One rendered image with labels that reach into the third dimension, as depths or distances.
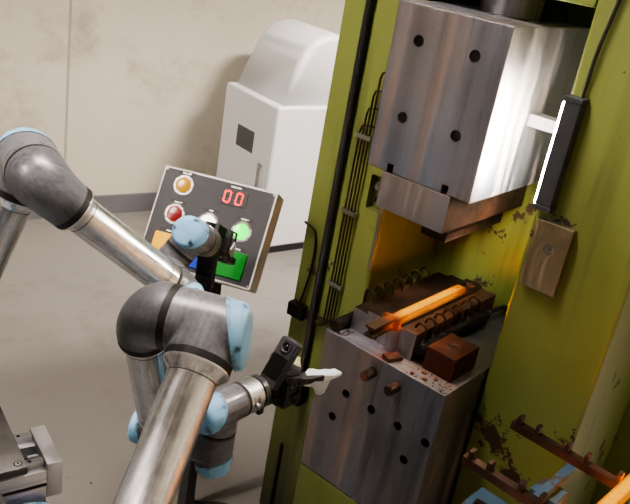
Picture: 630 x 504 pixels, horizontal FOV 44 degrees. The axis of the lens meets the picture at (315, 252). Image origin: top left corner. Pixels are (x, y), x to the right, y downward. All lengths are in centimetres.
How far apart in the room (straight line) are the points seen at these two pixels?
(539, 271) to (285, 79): 280
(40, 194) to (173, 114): 354
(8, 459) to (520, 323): 120
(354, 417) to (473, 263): 63
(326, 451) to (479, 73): 111
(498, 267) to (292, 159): 234
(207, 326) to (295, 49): 332
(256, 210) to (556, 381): 90
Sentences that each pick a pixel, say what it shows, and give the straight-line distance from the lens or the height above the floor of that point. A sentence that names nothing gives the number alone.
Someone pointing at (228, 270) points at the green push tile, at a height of 100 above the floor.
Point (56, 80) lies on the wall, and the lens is 470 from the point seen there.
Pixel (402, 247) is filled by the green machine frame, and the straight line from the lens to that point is 229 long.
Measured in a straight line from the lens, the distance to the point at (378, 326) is 194.
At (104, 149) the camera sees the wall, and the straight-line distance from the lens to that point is 491.
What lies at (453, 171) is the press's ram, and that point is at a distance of 183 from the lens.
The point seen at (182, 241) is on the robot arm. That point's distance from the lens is 175.
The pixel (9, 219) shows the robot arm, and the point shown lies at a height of 127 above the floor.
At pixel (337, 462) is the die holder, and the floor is 55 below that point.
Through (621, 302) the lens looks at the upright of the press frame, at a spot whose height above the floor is 123.
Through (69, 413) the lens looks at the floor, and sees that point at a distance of 323.
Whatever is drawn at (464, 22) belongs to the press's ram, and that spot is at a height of 175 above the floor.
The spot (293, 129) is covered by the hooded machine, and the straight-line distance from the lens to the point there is 445.
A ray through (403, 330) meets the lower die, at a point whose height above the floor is 99.
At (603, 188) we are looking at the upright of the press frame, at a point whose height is 147.
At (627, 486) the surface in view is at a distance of 179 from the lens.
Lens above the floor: 191
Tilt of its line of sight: 23 degrees down
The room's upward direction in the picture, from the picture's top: 10 degrees clockwise
